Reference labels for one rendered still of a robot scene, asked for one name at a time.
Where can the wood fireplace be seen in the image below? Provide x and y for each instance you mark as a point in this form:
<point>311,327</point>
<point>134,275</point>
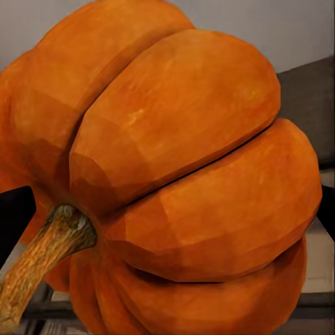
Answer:
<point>42,293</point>

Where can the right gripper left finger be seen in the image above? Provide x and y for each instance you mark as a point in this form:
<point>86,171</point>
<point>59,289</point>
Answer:
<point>17,208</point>

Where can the pumpkin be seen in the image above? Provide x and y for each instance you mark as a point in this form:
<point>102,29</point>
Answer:
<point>170,199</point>

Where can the cabinet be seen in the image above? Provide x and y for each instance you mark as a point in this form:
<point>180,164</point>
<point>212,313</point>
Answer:
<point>308,101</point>

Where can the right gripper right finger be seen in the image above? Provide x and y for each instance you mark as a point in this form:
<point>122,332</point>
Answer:
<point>326,212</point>

